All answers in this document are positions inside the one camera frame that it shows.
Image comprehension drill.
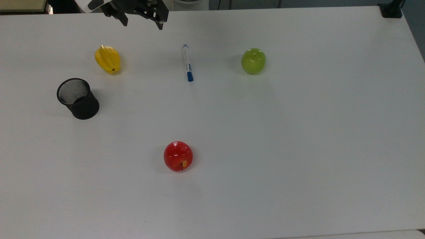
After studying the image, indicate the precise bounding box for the blue white marker pen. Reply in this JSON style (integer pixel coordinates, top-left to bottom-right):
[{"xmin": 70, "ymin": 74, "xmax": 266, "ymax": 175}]
[{"xmin": 182, "ymin": 44, "xmax": 194, "ymax": 82}]

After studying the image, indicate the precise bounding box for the beige box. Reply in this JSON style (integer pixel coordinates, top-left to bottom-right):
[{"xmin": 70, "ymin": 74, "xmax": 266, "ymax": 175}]
[{"xmin": 0, "ymin": 0, "xmax": 47, "ymax": 13}]

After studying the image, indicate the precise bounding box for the green apple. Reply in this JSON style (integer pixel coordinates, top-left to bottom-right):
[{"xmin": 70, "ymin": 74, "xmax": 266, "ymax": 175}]
[{"xmin": 241, "ymin": 48, "xmax": 267, "ymax": 75}]

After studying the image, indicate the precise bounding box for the red apple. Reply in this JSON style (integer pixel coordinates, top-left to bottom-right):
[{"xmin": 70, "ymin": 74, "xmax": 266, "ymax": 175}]
[{"xmin": 163, "ymin": 141, "xmax": 194, "ymax": 172}]

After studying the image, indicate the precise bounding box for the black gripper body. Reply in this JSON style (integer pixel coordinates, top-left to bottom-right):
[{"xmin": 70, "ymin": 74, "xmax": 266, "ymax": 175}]
[{"xmin": 100, "ymin": 0, "xmax": 170, "ymax": 19}]

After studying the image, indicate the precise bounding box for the black clamp mount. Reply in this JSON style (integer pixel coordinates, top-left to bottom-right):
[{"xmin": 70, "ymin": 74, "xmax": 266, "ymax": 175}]
[{"xmin": 379, "ymin": 0, "xmax": 406, "ymax": 19}]

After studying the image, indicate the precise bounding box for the yellow starfruit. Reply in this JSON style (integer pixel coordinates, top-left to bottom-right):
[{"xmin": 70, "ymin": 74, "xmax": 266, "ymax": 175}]
[{"xmin": 95, "ymin": 45, "xmax": 121, "ymax": 75}]

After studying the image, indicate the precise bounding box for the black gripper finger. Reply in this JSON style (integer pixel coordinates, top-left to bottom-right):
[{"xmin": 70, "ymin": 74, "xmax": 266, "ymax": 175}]
[
  {"xmin": 115, "ymin": 12, "xmax": 129, "ymax": 27},
  {"xmin": 151, "ymin": 10, "xmax": 169, "ymax": 31}
]

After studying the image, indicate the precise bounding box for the black mesh pen cup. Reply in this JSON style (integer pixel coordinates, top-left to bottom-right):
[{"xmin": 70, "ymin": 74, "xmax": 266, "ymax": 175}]
[{"xmin": 56, "ymin": 78, "xmax": 100, "ymax": 120}]

